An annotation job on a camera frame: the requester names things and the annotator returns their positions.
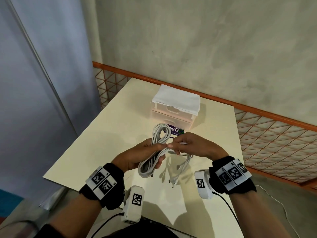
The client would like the person's left hand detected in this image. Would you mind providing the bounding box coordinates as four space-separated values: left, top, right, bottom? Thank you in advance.
111 138 169 173

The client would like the person's right hand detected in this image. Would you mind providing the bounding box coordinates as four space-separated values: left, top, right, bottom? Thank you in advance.
167 132 230 162

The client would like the person's left forearm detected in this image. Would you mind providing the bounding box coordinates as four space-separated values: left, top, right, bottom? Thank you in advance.
48 192 107 238

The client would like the person's right forearm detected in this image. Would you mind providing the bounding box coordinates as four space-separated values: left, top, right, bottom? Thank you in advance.
229 188 293 238

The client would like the person's black shirt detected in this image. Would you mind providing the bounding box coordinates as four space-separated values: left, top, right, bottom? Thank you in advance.
41 217 181 238

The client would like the purple round sticker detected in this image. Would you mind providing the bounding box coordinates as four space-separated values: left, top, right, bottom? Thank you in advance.
167 124 185 139

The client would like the black marker wristband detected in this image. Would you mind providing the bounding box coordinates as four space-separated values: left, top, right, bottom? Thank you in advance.
209 156 257 195
79 163 125 211

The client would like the white folded cloth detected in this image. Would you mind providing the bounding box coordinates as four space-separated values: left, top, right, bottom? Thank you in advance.
152 83 201 116

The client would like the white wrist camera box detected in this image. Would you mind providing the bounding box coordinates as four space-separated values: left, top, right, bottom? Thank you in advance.
194 169 215 200
121 185 145 224

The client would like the black camera cable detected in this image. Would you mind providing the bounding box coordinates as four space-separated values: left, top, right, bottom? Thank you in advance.
90 212 124 238
212 192 242 231

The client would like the thin white floor cable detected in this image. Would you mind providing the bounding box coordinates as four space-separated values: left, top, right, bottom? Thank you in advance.
255 184 301 238

